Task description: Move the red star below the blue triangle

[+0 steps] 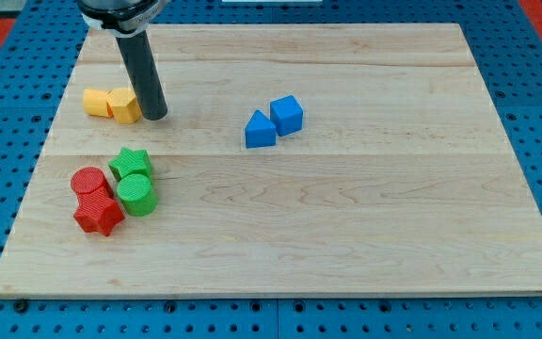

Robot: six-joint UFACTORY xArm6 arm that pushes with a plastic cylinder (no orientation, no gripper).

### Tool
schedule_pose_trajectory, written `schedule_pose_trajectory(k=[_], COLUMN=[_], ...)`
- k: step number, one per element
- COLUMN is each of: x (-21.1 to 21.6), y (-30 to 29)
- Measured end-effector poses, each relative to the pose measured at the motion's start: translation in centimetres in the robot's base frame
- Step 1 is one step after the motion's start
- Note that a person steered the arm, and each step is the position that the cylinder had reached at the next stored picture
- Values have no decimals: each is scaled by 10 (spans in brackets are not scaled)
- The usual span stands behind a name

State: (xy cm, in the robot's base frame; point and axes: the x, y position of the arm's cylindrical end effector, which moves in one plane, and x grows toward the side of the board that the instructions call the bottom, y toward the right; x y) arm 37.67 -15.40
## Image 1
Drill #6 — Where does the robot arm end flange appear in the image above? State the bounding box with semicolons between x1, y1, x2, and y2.
77;0;168;38

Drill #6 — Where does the blue triangle block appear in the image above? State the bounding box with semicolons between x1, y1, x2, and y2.
244;110;277;149

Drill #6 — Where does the green star block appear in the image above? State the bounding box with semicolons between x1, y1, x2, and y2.
108;147;152;182

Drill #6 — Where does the red star block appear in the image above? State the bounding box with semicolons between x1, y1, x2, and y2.
73;187;125;236

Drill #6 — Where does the wooden board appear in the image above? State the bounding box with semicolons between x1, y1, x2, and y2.
0;24;542;299

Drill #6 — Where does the blue cube block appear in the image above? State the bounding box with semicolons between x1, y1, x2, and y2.
270;95;304;137

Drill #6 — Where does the green cylinder block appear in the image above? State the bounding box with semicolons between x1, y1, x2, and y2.
117;174;158;217

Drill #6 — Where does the yellow hexagon block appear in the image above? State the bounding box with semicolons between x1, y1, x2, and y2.
106;88;142;124

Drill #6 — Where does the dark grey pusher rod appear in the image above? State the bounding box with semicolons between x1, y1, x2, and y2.
116;31;168;121

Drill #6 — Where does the red cylinder block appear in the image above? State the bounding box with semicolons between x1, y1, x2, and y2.
70;167;114;198

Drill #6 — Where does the yellow square block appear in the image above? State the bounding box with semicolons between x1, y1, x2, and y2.
82;89;112;118

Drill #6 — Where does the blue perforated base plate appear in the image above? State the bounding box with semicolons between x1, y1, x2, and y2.
0;1;542;338

